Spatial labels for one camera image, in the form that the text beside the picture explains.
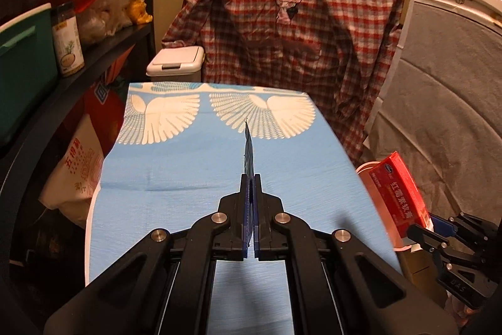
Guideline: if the red plaid shirt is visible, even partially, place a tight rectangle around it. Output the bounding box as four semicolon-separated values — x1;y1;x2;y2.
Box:
162;0;404;161

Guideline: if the green storage box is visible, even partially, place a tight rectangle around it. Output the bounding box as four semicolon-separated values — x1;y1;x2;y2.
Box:
0;3;58;138

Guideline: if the blue bird-print tablecloth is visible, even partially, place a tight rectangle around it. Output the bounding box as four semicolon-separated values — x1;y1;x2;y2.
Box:
85;84;399;334

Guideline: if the red medicine box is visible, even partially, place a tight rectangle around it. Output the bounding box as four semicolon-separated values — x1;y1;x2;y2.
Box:
368;151;433;238

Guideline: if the white lidded trash bin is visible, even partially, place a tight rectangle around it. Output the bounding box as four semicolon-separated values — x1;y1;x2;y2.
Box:
146;46;205;83

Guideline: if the thin dark foil wrapper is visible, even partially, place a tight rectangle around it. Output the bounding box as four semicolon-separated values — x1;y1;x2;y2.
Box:
243;122;254;179

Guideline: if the grey cloth cover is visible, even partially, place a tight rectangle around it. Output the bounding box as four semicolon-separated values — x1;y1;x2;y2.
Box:
365;3;501;224

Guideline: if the pink plastic bucket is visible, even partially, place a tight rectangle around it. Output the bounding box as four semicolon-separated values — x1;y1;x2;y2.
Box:
356;161;412;252

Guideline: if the white red-print rice bag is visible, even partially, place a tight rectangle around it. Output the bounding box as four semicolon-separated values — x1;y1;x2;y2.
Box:
38;115;104;228

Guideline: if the black shelf unit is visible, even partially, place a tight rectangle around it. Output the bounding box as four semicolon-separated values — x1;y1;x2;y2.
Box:
1;0;153;270

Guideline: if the yellow plastic bag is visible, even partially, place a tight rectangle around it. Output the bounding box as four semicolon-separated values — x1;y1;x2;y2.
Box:
127;0;153;24

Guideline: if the white label spice jar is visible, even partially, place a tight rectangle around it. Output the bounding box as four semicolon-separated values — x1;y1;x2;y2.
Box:
51;3;84;77

